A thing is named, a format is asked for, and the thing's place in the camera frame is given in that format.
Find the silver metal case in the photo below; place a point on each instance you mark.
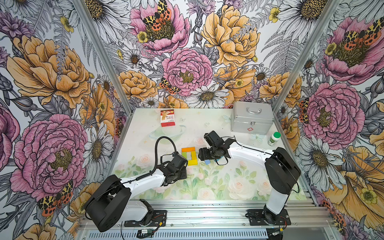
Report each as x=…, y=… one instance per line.
x=251, y=118

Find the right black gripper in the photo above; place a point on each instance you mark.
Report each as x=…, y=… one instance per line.
x=204, y=155

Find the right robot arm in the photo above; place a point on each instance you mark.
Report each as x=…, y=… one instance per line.
x=282, y=171

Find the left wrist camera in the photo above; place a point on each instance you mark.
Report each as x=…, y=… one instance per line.
x=178, y=161

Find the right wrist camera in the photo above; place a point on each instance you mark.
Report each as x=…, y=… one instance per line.
x=213, y=139

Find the small circuit board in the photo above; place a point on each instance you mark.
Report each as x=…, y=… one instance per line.
x=145, y=233

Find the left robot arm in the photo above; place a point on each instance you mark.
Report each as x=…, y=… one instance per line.
x=112, y=202

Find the red white cardboard box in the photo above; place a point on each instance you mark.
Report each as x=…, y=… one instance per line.
x=167, y=118

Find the short yellow block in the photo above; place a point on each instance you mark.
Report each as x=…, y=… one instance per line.
x=193, y=155

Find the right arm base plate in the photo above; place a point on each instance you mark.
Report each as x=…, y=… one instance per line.
x=264, y=217

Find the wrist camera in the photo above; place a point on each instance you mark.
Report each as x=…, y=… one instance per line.
x=178, y=161
x=213, y=139

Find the yellow block crosswise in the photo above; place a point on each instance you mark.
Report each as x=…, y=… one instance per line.
x=192, y=162

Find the white bottle green cap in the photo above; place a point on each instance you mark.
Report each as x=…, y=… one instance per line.
x=274, y=138

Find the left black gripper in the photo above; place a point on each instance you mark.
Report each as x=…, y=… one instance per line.
x=183, y=174

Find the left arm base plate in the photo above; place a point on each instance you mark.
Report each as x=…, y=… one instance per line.
x=153, y=218

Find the orange long block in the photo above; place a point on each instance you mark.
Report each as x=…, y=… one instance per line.
x=189, y=149

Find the clear glass bowl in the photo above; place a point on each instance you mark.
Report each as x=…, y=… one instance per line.
x=172, y=132

